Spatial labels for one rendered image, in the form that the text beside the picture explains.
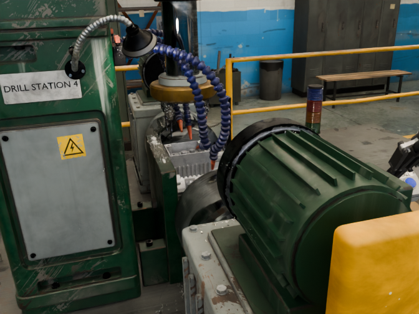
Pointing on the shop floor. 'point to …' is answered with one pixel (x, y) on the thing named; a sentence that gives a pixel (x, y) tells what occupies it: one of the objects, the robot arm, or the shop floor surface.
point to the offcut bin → (225, 83)
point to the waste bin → (270, 79)
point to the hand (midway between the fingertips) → (393, 173)
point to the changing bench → (360, 78)
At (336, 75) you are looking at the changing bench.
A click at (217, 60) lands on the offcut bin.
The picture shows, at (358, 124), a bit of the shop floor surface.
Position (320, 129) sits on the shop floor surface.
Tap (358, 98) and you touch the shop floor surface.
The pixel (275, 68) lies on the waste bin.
